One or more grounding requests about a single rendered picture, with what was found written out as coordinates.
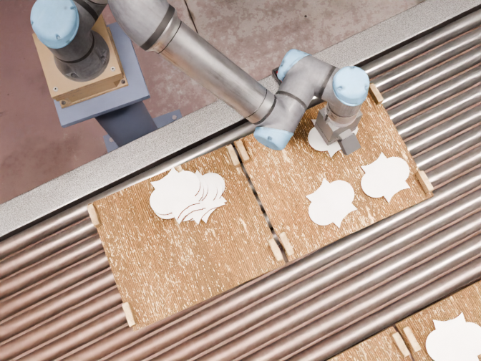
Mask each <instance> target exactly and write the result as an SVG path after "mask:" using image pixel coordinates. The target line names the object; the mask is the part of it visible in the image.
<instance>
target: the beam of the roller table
mask: <svg viewBox="0 0 481 361"><path fill-rule="evenodd" d="M478 9H481V0H426V1H423V2H422V3H420V4H418V5H416V6H413V7H412V8H409V9H407V10H405V11H403V12H401V13H399V14H397V15H395V16H392V17H390V18H388V19H386V20H384V21H382V22H380V23H378V24H375V25H374V26H372V27H369V28H368V29H365V30H364V31H362V32H359V33H357V34H355V35H353V36H351V37H349V38H347V39H345V40H342V41H340V42H338V43H336V44H334V45H332V46H330V47H328V48H326V49H323V50H321V51H320V52H317V53H315V54H313V55H312V56H313V57H315V58H317V59H320V60H322V61H324V62H326V63H329V64H331V65H333V66H335V67H338V68H340V69H341V68H343V67H347V66H356V67H362V66H364V65H365V64H368V63H370V62H372V61H374V60H375V59H378V58H380V57H382V56H384V55H386V54H388V53H390V52H393V51H394V50H396V49H398V48H400V47H403V46H404V45H406V44H409V43H411V42H413V41H415V40H417V39H419V38H421V37H423V36H425V35H427V34H429V33H431V32H434V31H436V30H438V29H440V28H442V27H444V26H446V25H448V24H450V23H452V22H454V21H456V20H458V19H461V18H462V17H464V16H467V15H468V14H471V13H472V12H474V11H477V10H478ZM258 82H259V83H260V84H262V85H263V86H264V87H265V88H266V89H267V90H269V91H270V92H272V93H273V94H274V95H275V94H276V92H277V90H278V88H279V87H280V85H279V84H278V82H277V81H276V78H275V77H274V76H273V74H271V75H269V76H267V77H265V78H263V79H261V80H259V81H258ZM248 121H249V120H247V119H246V118H244V116H242V115H241V114H239V113H238V112H236V111H235V110H234V109H233V108H231V107H230V106H228V105H227V104H225V103H224V102H223V101H222V100H217V101H215V102H213V103H211V104H209V105H206V106H205V107H202V108H200V109H199V110H196V111H195V112H192V113H190V114H188V115H186V116H184V117H182V118H180V119H178V120H176V121H173V122H171V123H169V124H167V125H165V126H163V127H161V128H159V129H156V130H154V131H152V132H151V133H148V134H146V135H144V136H142V137H141V138H138V139H136V140H133V141H132V142H130V143H128V144H126V145H123V146H121V147H119V148H117V149H115V150H113V151H111V152H109V153H106V154H104V155H102V156H100V157H98V158H96V159H94V160H92V161H89V162H88V163H85V164H84V165H81V166H79V167H78V168H75V169H74V170H71V171H69V172H67V173H65V174H63V175H61V176H59V177H57V178H54V179H52V180H50V181H48V182H46V183H44V184H42V185H40V186H37V187H36V188H33V189H31V190H30V191H27V192H26V193H23V194H21V195H19V196H17V197H15V198H13V199H11V200H9V201H7V202H4V203H2V204H0V242H1V241H3V240H5V239H7V238H9V237H11V236H13V235H15V234H17V233H19V232H21V231H24V230H26V229H28V228H30V227H32V226H34V225H36V224H38V223H40V222H42V221H44V220H46V219H48V218H51V217H52V216H55V215H57V214H58V213H61V212H62V211H65V210H67V209H68V208H71V207H73V206H75V205H77V204H79V203H81V202H83V201H85V200H87V199H89V198H91V197H93V196H96V195H98V194H100V193H102V192H104V191H106V190H108V189H110V188H112V187H114V186H116V185H118V184H121V183H123V182H125V181H127V180H129V179H131V178H133V177H135V176H136V175H139V174H141V173H144V172H145V171H147V170H149V169H151V168H154V167H155V166H157V165H159V164H161V163H164V162H165V161H167V160H170V159H172V158H174V157H176V156H178V155H180V154H182V153H184V152H186V151H188V150H190V149H193V148H195V147H197V146H199V145H201V144H203V143H205V142H207V141H209V140H211V139H213V138H216V137H218V136H219V135H222V134H223V133H226V132H228V131H229V130H232V129H233V128H235V127H238V126H239V125H242V124H244V123H246V122H248Z"/></svg>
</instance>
